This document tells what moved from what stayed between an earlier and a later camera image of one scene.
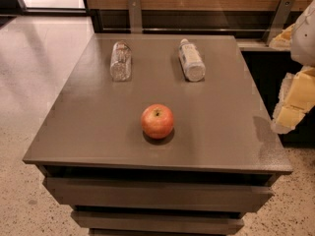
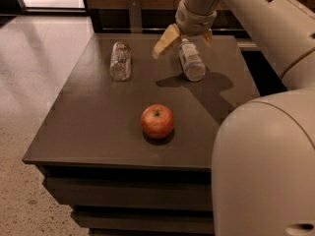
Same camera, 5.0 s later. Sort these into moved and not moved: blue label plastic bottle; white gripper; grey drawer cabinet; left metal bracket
Moved: white gripper
Not moved: left metal bracket; grey drawer cabinet; blue label plastic bottle
